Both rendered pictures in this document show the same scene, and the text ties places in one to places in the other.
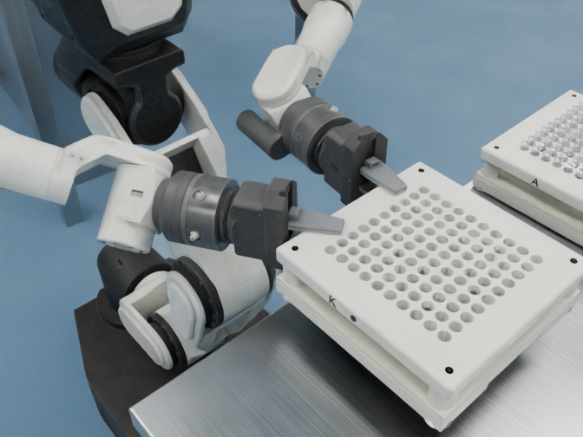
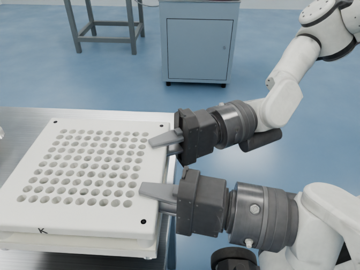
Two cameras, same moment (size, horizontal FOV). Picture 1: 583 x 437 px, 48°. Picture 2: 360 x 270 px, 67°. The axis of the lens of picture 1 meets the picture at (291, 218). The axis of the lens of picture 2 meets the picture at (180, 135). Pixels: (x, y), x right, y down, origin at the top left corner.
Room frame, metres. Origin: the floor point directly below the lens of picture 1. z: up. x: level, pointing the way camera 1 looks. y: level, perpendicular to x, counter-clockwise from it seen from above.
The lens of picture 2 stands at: (0.84, -0.28, 1.29)
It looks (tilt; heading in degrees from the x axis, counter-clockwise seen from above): 40 degrees down; 135
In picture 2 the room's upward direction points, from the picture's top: straight up
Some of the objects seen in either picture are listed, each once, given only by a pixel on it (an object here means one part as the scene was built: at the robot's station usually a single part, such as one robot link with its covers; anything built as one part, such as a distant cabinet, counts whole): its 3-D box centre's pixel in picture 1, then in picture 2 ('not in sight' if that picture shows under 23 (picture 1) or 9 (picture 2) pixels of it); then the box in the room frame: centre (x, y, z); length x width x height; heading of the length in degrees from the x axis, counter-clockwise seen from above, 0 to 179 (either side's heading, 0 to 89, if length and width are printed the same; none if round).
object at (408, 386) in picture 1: (425, 290); (97, 185); (0.50, -0.15, 0.91); 0.24 x 0.24 x 0.02; 41
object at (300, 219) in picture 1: (316, 219); (165, 137); (0.55, -0.03, 0.97); 0.06 x 0.03 x 0.02; 73
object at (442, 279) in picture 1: (431, 261); (92, 166); (0.50, -0.15, 0.95); 0.25 x 0.24 x 0.02; 131
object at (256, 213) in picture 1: (241, 219); (205, 130); (0.58, 0.06, 0.95); 0.12 x 0.10 x 0.13; 73
